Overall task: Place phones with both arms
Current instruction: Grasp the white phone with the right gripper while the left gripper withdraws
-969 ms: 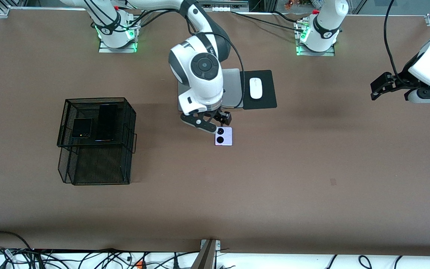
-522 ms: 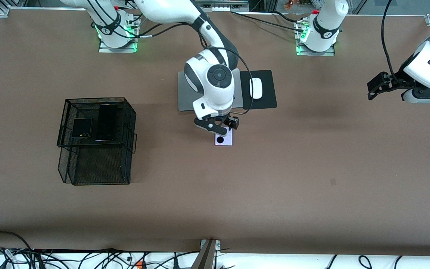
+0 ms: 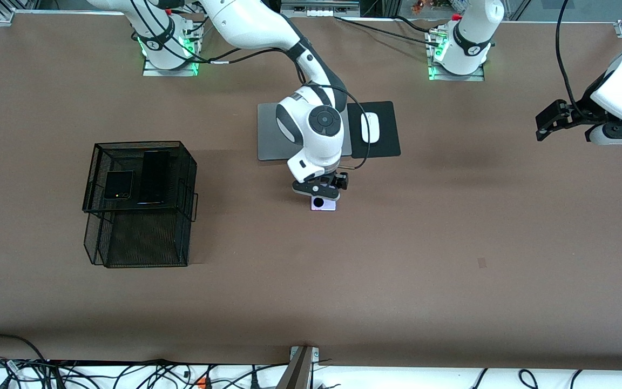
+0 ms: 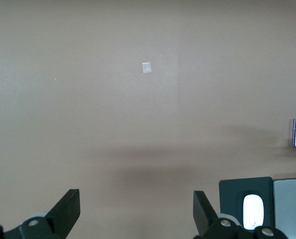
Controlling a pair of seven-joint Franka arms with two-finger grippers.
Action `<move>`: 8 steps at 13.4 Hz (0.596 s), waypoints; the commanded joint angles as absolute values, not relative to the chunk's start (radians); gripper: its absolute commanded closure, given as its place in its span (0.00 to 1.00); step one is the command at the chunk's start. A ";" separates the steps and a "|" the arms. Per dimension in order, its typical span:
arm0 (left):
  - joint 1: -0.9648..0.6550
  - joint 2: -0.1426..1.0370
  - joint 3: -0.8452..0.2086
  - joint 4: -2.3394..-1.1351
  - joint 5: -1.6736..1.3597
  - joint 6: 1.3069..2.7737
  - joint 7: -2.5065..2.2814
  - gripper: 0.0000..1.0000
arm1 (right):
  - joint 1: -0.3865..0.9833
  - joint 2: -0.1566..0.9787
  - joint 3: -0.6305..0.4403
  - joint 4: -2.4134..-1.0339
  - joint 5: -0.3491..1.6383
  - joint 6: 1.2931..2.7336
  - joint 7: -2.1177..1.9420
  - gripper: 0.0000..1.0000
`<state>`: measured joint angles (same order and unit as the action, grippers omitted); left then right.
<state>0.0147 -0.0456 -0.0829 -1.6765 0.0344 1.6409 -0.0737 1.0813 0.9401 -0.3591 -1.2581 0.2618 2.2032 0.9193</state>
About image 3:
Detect grey power strip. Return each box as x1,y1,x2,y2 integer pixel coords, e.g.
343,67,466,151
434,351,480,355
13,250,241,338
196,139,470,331
281,0,360,18

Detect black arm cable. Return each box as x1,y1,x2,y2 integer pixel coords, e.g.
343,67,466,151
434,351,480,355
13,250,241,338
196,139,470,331
127,0,370,171
556,0,582,109

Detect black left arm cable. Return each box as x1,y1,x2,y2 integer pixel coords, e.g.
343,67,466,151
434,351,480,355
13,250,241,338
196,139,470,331
556,0,582,109

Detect black looping floor cable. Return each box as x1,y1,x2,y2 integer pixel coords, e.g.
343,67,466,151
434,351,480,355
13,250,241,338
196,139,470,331
0,333,48,363

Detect grey metal post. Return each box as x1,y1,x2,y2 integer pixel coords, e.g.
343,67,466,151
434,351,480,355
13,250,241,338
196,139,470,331
278,346,320,389

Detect black mouse pad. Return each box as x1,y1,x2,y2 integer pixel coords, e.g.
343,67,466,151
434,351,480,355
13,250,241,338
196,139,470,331
347,100,402,159

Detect white computer mouse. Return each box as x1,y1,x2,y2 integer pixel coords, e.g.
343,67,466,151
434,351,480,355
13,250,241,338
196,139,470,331
361,112,380,144

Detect silver closed laptop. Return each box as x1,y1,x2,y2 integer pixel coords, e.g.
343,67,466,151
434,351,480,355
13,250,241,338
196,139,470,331
257,102,353,162

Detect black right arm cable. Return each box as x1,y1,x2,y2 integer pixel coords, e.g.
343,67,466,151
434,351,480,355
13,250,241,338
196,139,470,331
127,0,370,171

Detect black slab smartphone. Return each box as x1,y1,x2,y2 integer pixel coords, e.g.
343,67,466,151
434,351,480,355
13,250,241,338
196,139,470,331
137,150,171,206

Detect tangled black floor cables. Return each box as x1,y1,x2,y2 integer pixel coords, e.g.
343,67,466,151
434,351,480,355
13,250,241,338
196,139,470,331
0,357,290,389

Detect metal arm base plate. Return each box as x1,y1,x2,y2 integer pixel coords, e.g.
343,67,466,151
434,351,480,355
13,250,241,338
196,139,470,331
429,64,485,82
143,57,199,77

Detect black wire mesh tray organiser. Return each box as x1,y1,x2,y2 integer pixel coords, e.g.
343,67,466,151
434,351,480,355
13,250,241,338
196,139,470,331
82,141,199,269

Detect black cable across table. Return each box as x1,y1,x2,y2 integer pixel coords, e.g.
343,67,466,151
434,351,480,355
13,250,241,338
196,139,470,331
334,15,441,46

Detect black flip phone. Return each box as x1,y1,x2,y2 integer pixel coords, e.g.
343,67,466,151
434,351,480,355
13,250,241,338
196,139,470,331
103,170,134,201

